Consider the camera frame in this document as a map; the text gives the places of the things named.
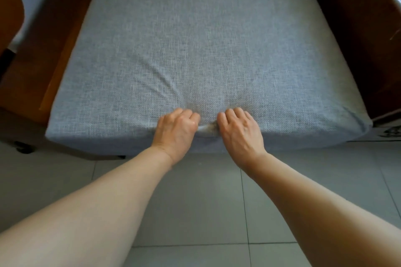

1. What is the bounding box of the person's left forearm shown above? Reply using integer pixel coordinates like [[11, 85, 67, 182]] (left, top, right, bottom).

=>
[[0, 146, 175, 267]]

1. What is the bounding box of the grey seat cushion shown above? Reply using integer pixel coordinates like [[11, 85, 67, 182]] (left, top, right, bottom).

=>
[[45, 0, 373, 159]]

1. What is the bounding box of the person's left hand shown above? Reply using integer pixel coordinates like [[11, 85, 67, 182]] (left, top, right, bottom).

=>
[[150, 108, 201, 166]]

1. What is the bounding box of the dark wooden sofa with console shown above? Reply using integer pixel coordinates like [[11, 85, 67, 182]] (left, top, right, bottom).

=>
[[0, 0, 401, 155]]

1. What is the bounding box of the person's right hand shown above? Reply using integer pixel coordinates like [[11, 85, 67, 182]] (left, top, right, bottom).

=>
[[217, 107, 267, 172]]

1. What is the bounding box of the person's right forearm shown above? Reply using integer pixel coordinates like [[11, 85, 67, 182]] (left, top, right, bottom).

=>
[[243, 152, 401, 267]]

